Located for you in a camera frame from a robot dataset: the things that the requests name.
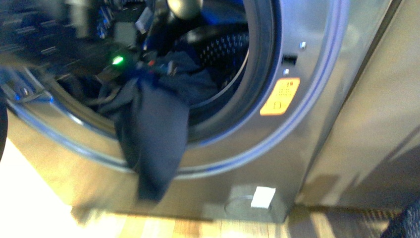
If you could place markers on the dark navy garment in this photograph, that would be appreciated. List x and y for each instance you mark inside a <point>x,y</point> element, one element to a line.
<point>150,113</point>

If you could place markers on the white tape label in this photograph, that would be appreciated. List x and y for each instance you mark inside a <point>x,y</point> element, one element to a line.
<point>263,197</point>

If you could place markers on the grey front-load washing machine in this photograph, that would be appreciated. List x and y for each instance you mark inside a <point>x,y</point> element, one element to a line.
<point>247,45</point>

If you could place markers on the orange warning sticker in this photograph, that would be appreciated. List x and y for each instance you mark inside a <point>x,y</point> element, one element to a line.
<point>281,97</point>

